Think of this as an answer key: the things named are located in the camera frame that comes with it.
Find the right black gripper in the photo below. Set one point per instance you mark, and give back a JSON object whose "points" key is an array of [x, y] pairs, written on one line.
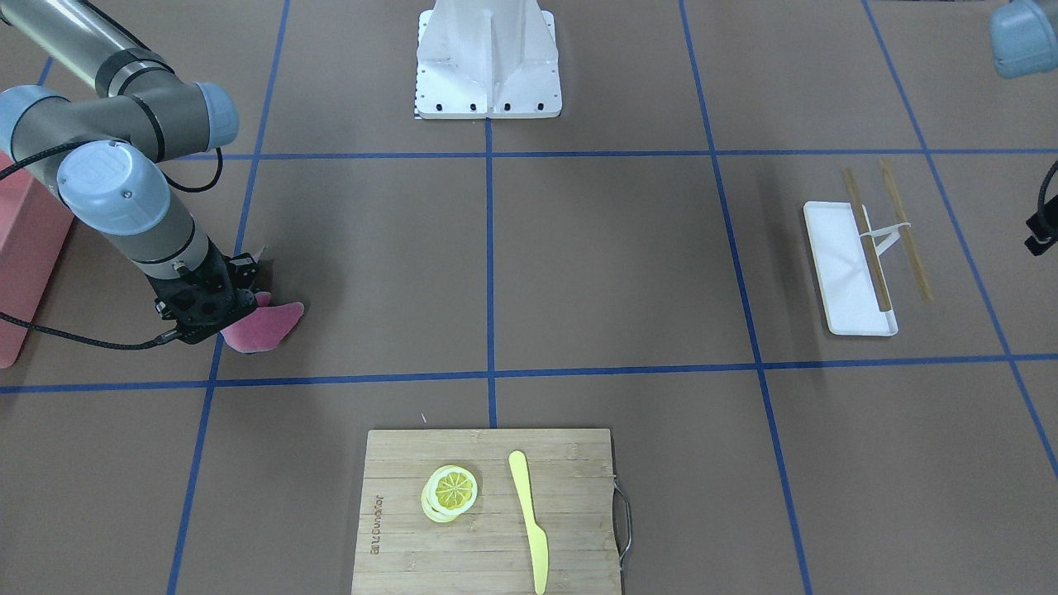
{"points": [[240, 272]]}

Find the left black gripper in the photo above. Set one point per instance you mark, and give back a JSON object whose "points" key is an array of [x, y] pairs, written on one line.
{"points": [[1043, 223]]}

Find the pink and grey cloth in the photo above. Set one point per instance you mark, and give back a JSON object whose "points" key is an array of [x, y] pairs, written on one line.
{"points": [[266, 327]]}

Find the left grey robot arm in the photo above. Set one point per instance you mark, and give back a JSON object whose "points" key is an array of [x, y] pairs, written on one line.
{"points": [[1023, 41]]}

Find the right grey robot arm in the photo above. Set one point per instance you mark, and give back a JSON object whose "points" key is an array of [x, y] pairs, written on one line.
{"points": [[102, 158]]}

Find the outer wooden rack bar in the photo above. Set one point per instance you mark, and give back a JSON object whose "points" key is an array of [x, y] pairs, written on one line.
{"points": [[906, 231]]}

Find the wooden rack bar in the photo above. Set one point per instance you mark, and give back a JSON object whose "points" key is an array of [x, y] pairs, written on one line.
{"points": [[867, 241], [906, 231]]}

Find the inner wooden rack bar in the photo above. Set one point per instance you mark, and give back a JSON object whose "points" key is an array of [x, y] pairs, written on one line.
{"points": [[867, 241]]}

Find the pink plastic bin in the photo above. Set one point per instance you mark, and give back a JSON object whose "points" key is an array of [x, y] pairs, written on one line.
{"points": [[34, 225]]}

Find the white rectangular tray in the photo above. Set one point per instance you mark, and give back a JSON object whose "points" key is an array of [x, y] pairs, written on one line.
{"points": [[849, 299]]}

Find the yellow lemon slice toy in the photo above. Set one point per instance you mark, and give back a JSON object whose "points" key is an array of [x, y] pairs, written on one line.
{"points": [[449, 492]]}

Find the bamboo cutting board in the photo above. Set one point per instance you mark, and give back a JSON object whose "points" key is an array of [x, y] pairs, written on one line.
{"points": [[485, 551]]}

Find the yellow plastic knife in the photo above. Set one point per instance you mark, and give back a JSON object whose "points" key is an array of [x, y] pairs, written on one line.
{"points": [[536, 536]]}

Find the white rack bracket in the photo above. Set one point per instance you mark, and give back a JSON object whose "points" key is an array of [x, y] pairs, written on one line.
{"points": [[881, 239]]}

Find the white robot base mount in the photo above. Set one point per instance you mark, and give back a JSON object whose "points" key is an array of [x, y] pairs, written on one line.
{"points": [[487, 59]]}

